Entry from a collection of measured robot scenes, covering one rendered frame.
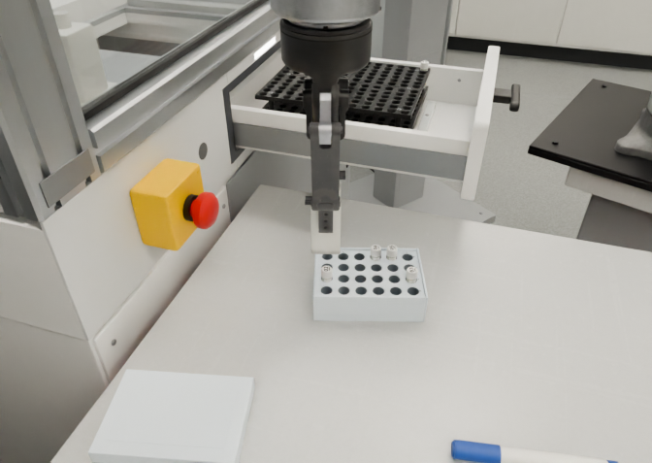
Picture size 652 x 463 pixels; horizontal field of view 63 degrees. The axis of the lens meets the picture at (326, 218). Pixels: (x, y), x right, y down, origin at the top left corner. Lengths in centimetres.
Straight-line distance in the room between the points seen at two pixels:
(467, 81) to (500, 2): 277
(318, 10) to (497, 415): 39
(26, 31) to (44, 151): 9
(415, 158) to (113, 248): 38
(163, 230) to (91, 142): 12
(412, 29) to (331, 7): 132
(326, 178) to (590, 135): 65
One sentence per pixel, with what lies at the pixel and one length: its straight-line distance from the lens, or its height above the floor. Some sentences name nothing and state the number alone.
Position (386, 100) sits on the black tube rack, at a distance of 76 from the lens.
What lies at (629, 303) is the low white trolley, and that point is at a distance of 71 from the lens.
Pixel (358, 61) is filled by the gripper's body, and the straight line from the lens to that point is 44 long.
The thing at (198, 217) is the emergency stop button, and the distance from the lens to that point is 56.
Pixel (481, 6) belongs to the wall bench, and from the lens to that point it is 367.
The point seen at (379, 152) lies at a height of 86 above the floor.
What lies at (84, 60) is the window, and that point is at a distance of 53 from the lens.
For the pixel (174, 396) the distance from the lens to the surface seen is 54.
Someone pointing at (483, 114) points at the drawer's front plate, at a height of 93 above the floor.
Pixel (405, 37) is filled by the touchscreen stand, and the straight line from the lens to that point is 174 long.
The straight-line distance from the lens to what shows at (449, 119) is 86.
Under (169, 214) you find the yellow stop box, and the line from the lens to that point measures 56.
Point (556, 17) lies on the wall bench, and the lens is 369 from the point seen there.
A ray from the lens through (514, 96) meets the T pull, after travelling 78.
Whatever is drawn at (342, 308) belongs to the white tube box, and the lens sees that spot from 59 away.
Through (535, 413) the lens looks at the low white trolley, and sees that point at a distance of 57.
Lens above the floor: 120
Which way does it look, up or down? 36 degrees down
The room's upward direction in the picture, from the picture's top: straight up
